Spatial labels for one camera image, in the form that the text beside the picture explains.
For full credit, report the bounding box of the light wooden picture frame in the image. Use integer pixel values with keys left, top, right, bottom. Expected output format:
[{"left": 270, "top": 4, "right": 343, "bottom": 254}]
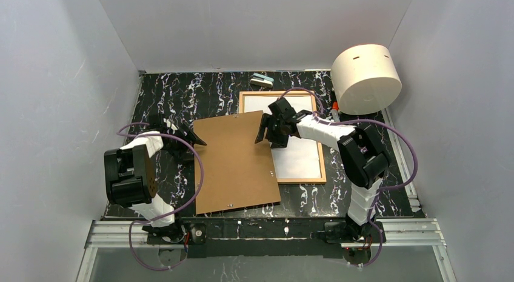
[{"left": 239, "top": 90, "right": 327, "bottom": 185}]

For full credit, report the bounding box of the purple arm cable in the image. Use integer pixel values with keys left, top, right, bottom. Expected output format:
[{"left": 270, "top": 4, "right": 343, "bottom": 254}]
[
  {"left": 277, "top": 87, "right": 419, "bottom": 267},
  {"left": 116, "top": 122, "right": 205, "bottom": 272}
]

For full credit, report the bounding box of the orange grey marker pen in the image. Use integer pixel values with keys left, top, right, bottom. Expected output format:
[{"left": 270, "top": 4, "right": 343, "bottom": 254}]
[{"left": 331, "top": 102, "right": 340, "bottom": 122}]

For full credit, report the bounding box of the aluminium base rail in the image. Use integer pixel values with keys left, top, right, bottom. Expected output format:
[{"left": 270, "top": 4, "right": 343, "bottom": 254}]
[{"left": 76, "top": 218, "right": 456, "bottom": 281}]

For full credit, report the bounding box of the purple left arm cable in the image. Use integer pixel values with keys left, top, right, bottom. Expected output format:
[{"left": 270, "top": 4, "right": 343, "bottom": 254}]
[{"left": 116, "top": 122, "right": 205, "bottom": 272}]

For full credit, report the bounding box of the white cylindrical container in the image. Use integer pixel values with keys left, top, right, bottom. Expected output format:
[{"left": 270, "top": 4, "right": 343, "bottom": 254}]
[{"left": 330, "top": 44, "right": 402, "bottom": 115}]

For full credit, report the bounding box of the printed street photo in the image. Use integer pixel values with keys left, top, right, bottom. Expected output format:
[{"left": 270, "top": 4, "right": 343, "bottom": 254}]
[{"left": 244, "top": 95, "right": 322, "bottom": 180}]

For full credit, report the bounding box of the brown cardboard backing board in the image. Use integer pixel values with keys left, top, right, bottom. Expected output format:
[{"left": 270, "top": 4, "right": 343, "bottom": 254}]
[{"left": 193, "top": 110, "right": 281, "bottom": 215}]

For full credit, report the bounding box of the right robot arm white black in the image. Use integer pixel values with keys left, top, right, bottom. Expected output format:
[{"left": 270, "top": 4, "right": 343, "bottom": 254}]
[{"left": 255, "top": 98, "right": 391, "bottom": 240}]

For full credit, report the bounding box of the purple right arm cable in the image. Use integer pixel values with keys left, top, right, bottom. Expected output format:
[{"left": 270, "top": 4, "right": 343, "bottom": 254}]
[{"left": 277, "top": 87, "right": 419, "bottom": 267}]

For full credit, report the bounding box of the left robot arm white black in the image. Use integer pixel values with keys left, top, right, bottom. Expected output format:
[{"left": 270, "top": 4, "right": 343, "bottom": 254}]
[{"left": 104, "top": 113, "right": 206, "bottom": 244}]

